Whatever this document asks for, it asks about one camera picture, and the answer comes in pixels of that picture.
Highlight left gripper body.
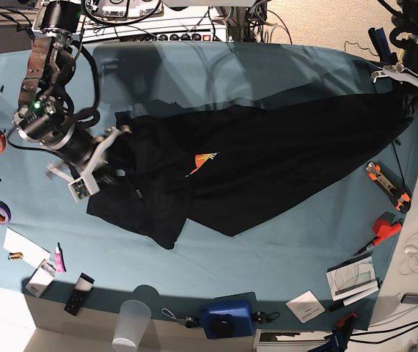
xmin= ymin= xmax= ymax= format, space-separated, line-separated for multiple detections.
xmin=371 ymin=62 xmax=418 ymax=87

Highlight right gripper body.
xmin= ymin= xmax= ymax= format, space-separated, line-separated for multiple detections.
xmin=46 ymin=125 xmax=131 ymax=202

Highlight black t-shirt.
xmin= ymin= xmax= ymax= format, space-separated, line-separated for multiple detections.
xmin=87 ymin=92 xmax=415 ymax=249

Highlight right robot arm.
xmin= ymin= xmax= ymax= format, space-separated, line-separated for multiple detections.
xmin=11 ymin=1 xmax=130 ymax=202

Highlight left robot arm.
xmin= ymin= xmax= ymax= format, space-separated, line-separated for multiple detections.
xmin=371 ymin=1 xmax=418 ymax=87

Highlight white paper sheet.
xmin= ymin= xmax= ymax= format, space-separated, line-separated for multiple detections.
xmin=3 ymin=227 xmax=51 ymax=268

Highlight pink glue tube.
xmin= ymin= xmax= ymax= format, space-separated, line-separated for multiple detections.
xmin=54 ymin=243 xmax=66 ymax=274

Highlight purple tape roll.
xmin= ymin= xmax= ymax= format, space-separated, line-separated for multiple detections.
xmin=0 ymin=201 xmax=12 ymax=225

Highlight black remote control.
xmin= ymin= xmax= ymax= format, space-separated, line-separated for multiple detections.
xmin=64 ymin=273 xmax=95 ymax=316

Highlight small battery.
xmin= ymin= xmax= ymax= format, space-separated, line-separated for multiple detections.
xmin=8 ymin=252 xmax=23 ymax=260

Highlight white packaged item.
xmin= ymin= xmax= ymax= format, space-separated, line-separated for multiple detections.
xmin=25 ymin=260 xmax=57 ymax=298

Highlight clear plastic cup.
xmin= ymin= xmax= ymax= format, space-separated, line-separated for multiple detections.
xmin=112 ymin=300 xmax=151 ymax=352

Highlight blue plastic box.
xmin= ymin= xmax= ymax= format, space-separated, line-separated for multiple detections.
xmin=199 ymin=299 xmax=254 ymax=340

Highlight white booklet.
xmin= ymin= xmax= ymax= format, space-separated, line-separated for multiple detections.
xmin=326 ymin=254 xmax=378 ymax=301

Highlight teal table cloth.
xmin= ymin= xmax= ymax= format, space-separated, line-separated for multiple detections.
xmin=0 ymin=40 xmax=418 ymax=331

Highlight white instruction card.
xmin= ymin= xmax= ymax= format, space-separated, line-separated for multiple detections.
xmin=285 ymin=290 xmax=326 ymax=323

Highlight orange black wire stripper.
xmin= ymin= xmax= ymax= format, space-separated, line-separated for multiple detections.
xmin=366 ymin=161 xmax=411 ymax=214

